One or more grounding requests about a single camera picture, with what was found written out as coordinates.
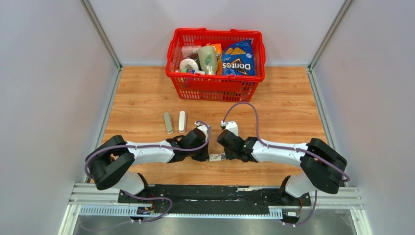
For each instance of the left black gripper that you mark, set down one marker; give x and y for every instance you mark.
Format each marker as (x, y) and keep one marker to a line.
(204, 156)

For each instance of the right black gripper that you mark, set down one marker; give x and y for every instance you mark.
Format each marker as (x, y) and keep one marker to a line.
(228, 156)

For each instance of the small staple box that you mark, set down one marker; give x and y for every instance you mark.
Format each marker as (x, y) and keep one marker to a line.
(217, 157)

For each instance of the greenish white stapler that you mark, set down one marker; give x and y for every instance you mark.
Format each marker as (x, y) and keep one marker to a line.
(168, 123)

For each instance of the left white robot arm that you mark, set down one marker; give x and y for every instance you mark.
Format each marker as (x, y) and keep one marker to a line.
(109, 164)

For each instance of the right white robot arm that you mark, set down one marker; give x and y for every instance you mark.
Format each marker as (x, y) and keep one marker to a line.
(322, 166)

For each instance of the red plastic shopping basket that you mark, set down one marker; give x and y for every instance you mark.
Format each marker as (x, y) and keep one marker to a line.
(231, 88)

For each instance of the small white blue box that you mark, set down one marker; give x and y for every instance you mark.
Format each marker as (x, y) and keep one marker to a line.
(191, 71)

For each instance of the blue Doritos chip bag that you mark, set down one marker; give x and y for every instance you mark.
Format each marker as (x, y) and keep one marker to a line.
(238, 59)

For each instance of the white tape roll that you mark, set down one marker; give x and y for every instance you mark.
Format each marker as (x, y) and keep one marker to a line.
(189, 64)

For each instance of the beige squeeze bottle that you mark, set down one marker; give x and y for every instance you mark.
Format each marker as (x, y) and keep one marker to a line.
(208, 60)

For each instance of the clear plastic wrapped packet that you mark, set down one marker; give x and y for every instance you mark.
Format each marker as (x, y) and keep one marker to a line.
(189, 50)

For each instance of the orange snack packet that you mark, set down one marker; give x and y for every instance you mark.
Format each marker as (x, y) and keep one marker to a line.
(218, 52)

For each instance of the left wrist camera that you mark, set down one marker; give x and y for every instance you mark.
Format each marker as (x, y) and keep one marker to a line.
(205, 128)

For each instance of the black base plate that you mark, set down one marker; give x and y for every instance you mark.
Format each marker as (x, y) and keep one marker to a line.
(222, 199)

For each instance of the white perforated cable tray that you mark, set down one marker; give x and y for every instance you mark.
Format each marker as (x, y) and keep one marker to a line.
(127, 211)

